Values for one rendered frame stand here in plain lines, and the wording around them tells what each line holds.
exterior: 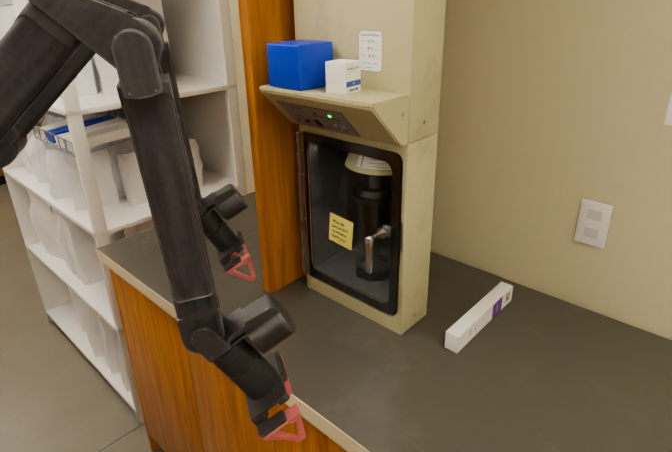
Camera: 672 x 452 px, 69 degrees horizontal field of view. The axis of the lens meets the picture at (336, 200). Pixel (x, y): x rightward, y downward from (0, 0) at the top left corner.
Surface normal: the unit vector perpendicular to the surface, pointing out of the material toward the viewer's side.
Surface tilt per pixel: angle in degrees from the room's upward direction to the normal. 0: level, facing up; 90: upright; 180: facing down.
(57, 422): 0
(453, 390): 0
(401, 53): 90
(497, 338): 0
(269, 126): 90
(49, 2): 90
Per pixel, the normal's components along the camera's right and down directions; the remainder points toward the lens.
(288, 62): -0.68, 0.29
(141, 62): 0.30, 0.36
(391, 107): 0.73, 0.25
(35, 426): -0.02, -0.92
